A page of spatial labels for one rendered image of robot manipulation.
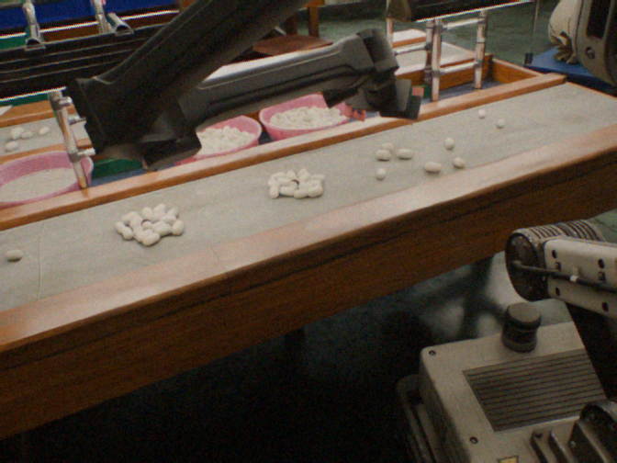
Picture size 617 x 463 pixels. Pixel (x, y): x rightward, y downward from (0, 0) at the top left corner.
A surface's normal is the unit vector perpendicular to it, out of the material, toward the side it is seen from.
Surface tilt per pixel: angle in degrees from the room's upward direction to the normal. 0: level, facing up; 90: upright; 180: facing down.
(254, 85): 52
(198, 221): 0
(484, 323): 0
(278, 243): 0
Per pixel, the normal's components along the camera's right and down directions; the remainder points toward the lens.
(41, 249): -0.07, -0.84
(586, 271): -0.98, 0.15
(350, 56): 0.47, -0.22
